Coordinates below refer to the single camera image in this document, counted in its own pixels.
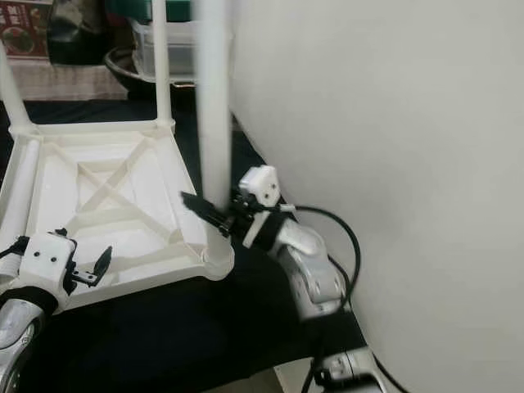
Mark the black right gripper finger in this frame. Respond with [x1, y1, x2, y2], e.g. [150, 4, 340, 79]
[180, 191, 234, 235]

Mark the white plastic children tabletop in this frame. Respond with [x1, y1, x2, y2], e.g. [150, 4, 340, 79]
[0, 119, 237, 310]

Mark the white plastic table leg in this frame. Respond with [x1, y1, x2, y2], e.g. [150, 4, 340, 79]
[195, 0, 236, 264]
[0, 65, 35, 133]
[0, 135, 42, 246]
[154, 0, 174, 128]

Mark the black tablecloth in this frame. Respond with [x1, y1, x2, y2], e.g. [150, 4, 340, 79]
[0, 98, 386, 393]

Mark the clear plastic bin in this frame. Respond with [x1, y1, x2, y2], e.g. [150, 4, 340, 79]
[129, 20, 201, 83]

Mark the black wok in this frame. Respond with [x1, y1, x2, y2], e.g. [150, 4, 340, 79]
[105, 47, 201, 99]

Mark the beige cloth cover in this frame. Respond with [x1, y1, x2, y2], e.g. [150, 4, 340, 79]
[0, 59, 128, 103]

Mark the dark green pot lid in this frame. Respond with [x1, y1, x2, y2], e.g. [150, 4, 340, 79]
[106, 0, 201, 21]

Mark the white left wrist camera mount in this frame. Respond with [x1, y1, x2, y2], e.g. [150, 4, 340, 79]
[19, 232, 79, 309]

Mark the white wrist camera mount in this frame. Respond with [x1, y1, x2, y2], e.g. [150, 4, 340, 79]
[239, 165, 283, 246]
[19, 232, 79, 309]

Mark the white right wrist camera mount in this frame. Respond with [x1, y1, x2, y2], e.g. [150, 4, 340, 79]
[239, 165, 283, 246]

